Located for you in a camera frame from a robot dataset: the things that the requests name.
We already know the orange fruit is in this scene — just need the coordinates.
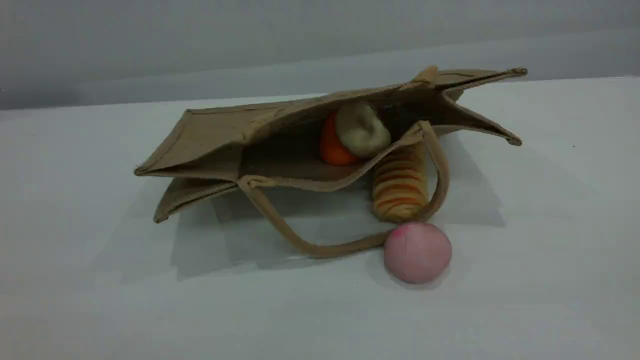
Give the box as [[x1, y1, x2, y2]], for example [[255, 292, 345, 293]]
[[320, 112, 361, 167]]

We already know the beige garlic-shaped toy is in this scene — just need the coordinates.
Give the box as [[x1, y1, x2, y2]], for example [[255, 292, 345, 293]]
[[334, 101, 392, 160]]

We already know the brown jute tote bag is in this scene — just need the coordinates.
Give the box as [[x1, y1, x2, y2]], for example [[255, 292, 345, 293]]
[[134, 65, 529, 260]]

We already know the striped orange bread roll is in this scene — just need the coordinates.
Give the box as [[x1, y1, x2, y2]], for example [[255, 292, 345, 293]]
[[371, 142, 431, 223]]

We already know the pink round bun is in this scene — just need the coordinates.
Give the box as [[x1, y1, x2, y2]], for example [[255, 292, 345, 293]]
[[384, 221, 453, 285]]

